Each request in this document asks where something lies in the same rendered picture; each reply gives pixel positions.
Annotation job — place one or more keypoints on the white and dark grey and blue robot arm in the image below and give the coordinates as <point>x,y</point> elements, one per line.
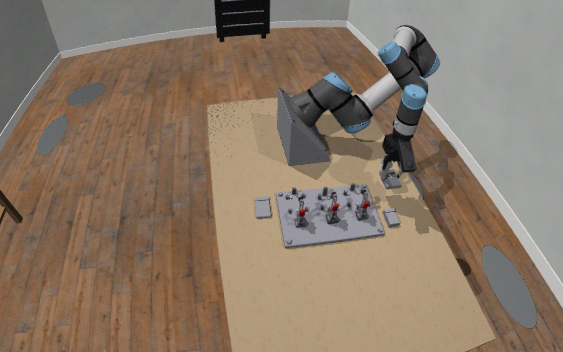
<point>354,112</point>

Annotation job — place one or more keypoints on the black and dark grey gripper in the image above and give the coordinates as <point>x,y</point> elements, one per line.
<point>389,143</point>

